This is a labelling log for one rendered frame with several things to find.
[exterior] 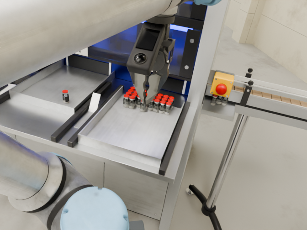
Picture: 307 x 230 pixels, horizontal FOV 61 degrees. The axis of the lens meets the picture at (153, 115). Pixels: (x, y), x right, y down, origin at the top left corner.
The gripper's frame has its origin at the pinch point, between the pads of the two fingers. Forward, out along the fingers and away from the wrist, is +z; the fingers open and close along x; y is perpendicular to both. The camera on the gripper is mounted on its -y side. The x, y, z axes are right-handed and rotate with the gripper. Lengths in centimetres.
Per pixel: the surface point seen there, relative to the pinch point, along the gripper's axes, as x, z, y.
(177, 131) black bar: -7.0, 19.6, 17.5
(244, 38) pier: -39, 100, 452
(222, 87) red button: -17.5, 8.8, 35.7
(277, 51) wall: -92, 96, 397
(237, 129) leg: -30, 36, 54
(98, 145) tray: 12.9, 19.9, 0.6
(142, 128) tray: 4.7, 21.4, 16.1
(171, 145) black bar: -7.0, 19.6, 9.7
